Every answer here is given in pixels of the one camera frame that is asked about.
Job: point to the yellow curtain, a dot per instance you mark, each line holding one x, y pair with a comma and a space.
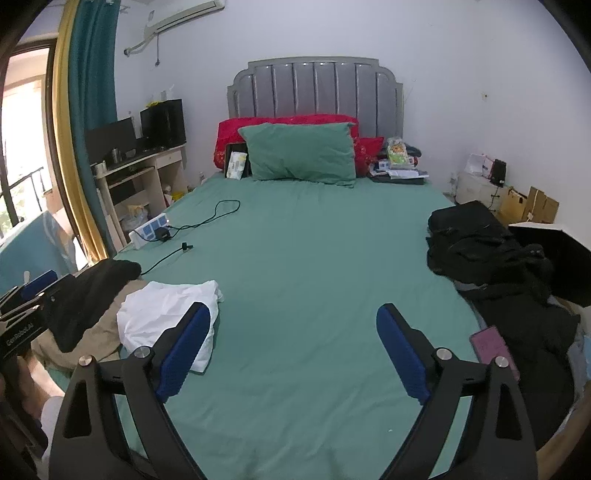
62, 115

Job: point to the green pillow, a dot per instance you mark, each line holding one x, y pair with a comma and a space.
300, 152

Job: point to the white power strip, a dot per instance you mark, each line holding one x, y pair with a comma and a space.
147, 228

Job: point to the pile of black clothes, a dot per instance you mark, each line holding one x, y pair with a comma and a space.
485, 249

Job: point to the black garment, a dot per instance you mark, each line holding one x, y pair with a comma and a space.
87, 295

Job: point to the white cloth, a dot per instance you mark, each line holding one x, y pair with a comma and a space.
51, 415

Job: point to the small black device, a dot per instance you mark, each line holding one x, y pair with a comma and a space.
498, 171

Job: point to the wooden computer desk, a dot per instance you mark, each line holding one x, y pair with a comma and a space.
173, 159

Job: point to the black computer case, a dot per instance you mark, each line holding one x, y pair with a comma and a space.
164, 124

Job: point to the white air conditioner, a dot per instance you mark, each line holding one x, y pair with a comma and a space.
184, 14

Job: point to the black charger adapter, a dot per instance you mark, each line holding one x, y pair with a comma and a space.
164, 234

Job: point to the teal curtain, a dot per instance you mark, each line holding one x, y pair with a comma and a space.
92, 69

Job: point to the white air conditioner pipe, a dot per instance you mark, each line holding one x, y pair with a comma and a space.
138, 45

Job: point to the white nightstand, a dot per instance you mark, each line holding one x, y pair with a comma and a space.
475, 189

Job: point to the small red pillow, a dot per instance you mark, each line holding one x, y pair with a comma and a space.
368, 152

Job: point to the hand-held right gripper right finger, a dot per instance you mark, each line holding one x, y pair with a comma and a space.
401, 355

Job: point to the smartphone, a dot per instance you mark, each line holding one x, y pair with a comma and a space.
491, 346

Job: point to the khaki pants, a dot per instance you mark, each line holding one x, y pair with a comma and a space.
92, 341

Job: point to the cardboard box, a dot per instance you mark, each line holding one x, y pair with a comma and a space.
513, 205
544, 207

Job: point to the white hooded jacket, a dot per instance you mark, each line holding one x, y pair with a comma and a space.
152, 309

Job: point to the person's left forearm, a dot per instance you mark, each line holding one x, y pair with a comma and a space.
27, 387

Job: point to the light blue cloth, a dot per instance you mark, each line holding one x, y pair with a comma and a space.
582, 355

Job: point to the yellow green snack bag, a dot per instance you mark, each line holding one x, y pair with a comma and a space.
397, 152

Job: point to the white tissue pack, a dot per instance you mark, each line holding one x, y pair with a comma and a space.
237, 165

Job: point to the white plastic bag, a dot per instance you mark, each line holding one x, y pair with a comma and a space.
136, 219

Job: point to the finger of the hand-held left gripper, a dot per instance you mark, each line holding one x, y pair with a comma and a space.
51, 300
39, 280

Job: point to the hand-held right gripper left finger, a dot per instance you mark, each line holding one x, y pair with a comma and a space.
184, 355

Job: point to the black panel with white edge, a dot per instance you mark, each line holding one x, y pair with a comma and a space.
568, 263

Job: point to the large red pillow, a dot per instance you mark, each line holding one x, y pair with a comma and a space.
228, 134

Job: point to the white box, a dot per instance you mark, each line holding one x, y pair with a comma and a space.
475, 164

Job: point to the grey padded headboard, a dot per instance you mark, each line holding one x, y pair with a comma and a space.
314, 87

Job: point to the black monitor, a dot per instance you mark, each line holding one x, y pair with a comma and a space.
111, 138

